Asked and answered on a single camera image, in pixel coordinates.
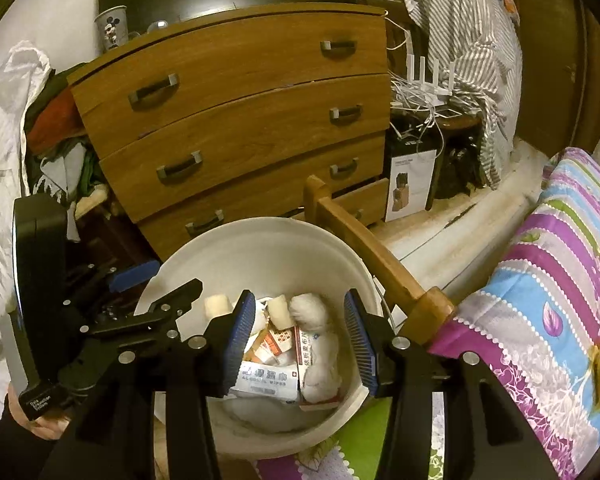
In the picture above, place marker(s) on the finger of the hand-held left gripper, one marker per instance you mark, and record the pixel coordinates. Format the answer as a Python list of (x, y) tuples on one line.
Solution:
[(164, 310), (134, 276)]

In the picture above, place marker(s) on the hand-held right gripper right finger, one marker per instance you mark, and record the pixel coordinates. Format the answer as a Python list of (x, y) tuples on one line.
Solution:
[(362, 345)]

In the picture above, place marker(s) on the person's left hand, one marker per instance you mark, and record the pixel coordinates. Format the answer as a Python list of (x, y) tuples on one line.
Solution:
[(44, 425)]

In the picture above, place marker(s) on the pile of clothes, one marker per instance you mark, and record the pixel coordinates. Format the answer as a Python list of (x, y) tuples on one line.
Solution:
[(59, 125)]

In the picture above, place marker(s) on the dark wooden wardrobe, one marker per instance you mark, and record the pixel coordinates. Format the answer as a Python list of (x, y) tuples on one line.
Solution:
[(555, 35)]

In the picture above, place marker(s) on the red and white medicine box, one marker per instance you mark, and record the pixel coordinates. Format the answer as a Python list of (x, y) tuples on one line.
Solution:
[(307, 355)]

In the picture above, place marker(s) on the person's left forearm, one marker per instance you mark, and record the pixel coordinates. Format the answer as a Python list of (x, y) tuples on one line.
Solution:
[(9, 455)]

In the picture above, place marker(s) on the grey striped shirt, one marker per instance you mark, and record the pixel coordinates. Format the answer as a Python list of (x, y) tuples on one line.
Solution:
[(460, 10)]

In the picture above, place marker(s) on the wooden dresser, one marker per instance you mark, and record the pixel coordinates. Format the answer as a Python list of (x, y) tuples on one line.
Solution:
[(229, 110)]

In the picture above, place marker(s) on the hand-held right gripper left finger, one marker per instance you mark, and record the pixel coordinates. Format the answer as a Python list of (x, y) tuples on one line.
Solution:
[(237, 345)]

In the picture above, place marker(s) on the blue and white packet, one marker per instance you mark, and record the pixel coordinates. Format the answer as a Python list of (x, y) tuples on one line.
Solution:
[(265, 380)]

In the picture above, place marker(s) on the white router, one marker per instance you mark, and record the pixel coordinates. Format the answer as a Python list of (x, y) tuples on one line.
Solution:
[(432, 85)]

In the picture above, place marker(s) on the dark wooden side table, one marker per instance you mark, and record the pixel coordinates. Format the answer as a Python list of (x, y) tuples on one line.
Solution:
[(460, 130)]

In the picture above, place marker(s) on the white plastic bucket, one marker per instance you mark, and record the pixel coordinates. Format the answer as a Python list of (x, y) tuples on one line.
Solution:
[(260, 255)]

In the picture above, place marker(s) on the orange and white medicine box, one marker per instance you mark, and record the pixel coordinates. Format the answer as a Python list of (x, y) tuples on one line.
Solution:
[(277, 345)]

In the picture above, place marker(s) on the striped floral bedsheet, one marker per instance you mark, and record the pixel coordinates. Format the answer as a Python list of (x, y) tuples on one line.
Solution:
[(540, 285)]

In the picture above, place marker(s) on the cartoon print cup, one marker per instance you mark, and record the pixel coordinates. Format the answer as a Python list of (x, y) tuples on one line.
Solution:
[(112, 27)]

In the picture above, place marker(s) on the white plastic sheet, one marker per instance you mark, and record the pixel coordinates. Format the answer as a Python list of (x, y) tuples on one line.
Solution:
[(4, 160)]

